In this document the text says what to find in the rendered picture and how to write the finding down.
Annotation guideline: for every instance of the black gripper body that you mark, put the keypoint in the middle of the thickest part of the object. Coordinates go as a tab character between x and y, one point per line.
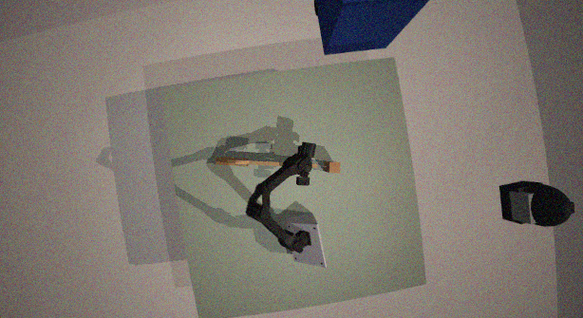
302	180

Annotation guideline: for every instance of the long wooden rail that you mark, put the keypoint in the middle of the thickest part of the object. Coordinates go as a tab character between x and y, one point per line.
233	161

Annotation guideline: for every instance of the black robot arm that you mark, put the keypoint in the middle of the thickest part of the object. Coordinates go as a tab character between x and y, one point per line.
298	163

